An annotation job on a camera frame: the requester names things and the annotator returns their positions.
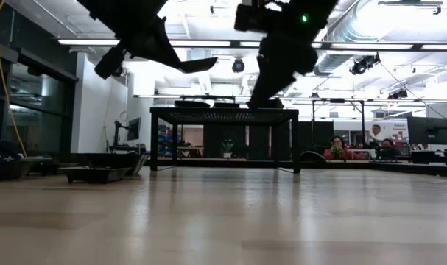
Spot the black plastic tray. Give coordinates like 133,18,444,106
0,156,43,182

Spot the black room divider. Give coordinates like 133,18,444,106
203,123,334,161

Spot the yellow cable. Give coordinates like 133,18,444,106
0,0,28,158

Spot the black computer monitor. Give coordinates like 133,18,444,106
406,116,447,146

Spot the rounded square black bowl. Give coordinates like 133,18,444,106
174,99,211,109

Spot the white wall sign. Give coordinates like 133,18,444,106
383,121,408,139

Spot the large wavy square black bowl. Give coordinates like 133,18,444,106
244,97,285,110

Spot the square black tray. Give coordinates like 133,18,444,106
57,166,132,185

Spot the black perforated metal shelf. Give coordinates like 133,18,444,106
149,107,301,174

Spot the black table edge frame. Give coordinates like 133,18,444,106
119,157,447,178

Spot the black metal gantry frame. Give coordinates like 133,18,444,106
133,93,412,148

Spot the overhead LED light bar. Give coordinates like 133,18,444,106
57,38,447,52

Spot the black monitor on stand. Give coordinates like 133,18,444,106
112,116,142,148

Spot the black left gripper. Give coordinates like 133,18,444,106
94,14,219,80

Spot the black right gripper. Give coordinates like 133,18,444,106
246,31,320,110

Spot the black chair back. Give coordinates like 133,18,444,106
299,150,329,166

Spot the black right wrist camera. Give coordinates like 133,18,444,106
233,2,272,33

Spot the black ceiling spotlight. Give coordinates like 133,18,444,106
348,53,381,76
387,88,409,100
231,57,246,74

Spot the person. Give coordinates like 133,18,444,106
323,135,367,161
377,138,403,160
369,124,383,144

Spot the silver ventilation duct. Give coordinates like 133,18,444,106
313,0,381,77

